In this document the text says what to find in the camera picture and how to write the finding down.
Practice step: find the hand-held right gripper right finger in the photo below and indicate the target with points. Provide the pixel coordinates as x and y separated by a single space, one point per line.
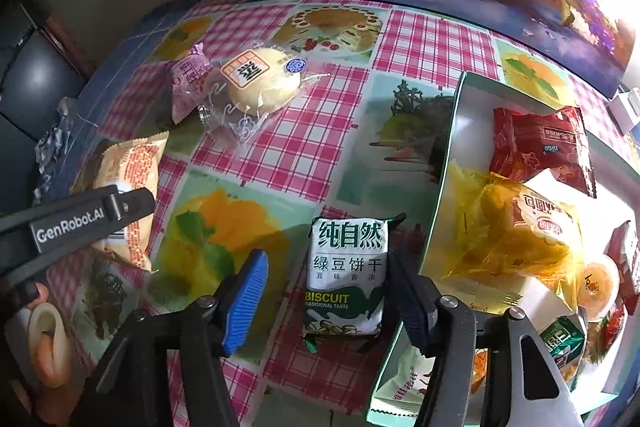
415 312

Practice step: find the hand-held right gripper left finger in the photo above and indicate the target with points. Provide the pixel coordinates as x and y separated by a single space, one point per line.
245 302

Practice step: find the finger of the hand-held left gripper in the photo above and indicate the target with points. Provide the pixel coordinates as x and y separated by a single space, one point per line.
137 206

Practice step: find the orange biscuit packet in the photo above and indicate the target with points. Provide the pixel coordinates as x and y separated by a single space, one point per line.
135 172

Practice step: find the green biscuit packet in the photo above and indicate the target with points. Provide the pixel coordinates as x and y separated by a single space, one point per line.
345 267

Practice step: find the yellow clear bread packet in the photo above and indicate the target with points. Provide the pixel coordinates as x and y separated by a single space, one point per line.
520 232

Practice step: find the white box with teal edge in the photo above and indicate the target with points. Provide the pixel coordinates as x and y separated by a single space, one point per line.
475 107

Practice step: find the person's left hand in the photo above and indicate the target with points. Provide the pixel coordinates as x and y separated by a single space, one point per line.
45 357

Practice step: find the white packet with orange print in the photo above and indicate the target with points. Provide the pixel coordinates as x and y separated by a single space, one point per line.
405 382

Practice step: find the silver foil wrapper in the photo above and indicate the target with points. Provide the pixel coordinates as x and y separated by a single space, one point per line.
55 142

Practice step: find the pink snack packet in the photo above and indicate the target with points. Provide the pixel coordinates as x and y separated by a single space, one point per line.
190 82

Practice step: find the green white corn snack packet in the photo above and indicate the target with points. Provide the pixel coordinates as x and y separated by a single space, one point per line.
562 342

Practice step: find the dark chair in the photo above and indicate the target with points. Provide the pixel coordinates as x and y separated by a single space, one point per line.
35 72

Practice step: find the clear bun packet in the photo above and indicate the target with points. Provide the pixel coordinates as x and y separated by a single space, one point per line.
260 82

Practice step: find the small red candy packet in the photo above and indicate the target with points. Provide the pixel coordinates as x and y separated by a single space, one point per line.
610 329

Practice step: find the large red snack packet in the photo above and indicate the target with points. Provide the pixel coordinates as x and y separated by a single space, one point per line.
550 147

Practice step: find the pink checked tablecloth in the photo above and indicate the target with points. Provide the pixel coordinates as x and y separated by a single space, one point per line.
425 42

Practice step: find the small white block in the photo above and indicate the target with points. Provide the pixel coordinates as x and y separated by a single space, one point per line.
627 107

